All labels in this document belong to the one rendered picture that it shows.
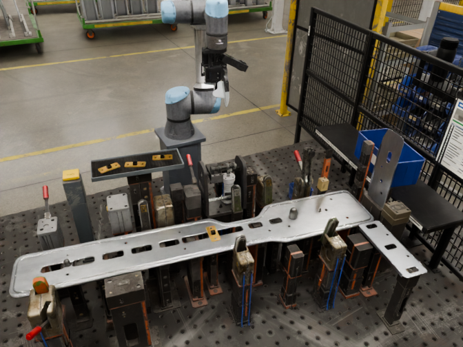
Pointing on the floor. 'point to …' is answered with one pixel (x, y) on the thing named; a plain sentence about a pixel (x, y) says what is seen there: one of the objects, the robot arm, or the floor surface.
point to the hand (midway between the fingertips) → (222, 99)
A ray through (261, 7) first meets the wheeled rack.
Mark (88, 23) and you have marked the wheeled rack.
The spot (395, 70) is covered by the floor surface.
